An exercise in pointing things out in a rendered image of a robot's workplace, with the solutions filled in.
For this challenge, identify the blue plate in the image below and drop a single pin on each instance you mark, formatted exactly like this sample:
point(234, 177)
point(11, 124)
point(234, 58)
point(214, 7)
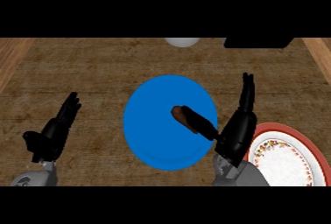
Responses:
point(166, 122)

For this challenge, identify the white plate with red rim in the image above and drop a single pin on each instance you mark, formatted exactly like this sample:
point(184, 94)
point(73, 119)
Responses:
point(289, 159)

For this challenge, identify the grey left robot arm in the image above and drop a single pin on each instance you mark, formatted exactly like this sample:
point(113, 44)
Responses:
point(36, 176)

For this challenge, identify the black appliance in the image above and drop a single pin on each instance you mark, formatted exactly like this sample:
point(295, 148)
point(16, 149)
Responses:
point(258, 42)

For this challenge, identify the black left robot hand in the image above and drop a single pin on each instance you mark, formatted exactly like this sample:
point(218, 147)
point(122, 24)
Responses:
point(54, 132)

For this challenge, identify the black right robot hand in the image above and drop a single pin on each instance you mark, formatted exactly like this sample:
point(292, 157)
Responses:
point(240, 128)

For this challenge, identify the white round object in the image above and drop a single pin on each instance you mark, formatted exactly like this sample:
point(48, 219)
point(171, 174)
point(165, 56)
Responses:
point(183, 41)

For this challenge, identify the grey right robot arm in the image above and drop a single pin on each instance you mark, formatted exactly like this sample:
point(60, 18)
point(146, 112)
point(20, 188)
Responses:
point(237, 175)

